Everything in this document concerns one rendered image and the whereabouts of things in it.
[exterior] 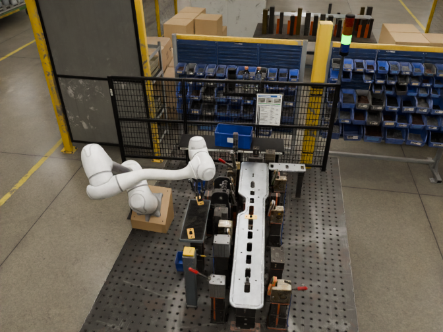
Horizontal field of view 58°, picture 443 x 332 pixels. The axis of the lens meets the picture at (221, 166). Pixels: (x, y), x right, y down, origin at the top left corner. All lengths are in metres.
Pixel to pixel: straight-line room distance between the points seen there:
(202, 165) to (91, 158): 0.63
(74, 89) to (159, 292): 3.05
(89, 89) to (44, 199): 1.35
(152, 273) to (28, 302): 1.37
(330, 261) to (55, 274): 2.39
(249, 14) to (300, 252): 6.86
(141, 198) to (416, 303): 2.42
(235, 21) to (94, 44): 4.98
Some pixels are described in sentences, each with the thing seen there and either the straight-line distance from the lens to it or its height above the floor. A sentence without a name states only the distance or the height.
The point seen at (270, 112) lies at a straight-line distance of 3.40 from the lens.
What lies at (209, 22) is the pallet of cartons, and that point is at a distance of 7.02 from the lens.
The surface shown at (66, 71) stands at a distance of 5.03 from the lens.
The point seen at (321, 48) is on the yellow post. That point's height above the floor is 1.82.
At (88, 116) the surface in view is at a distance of 5.16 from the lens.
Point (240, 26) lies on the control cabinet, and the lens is 9.20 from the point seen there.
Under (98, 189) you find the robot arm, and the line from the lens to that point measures 2.28.
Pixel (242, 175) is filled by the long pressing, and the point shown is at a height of 1.00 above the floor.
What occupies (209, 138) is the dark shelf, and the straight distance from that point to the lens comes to 3.49.
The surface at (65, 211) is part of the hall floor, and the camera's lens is 4.59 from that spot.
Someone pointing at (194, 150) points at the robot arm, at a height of 1.63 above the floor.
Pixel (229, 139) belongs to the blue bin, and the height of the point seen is 1.10.
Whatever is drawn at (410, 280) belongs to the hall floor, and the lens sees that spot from 3.98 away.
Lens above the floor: 2.82
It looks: 35 degrees down
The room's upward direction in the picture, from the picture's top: straight up
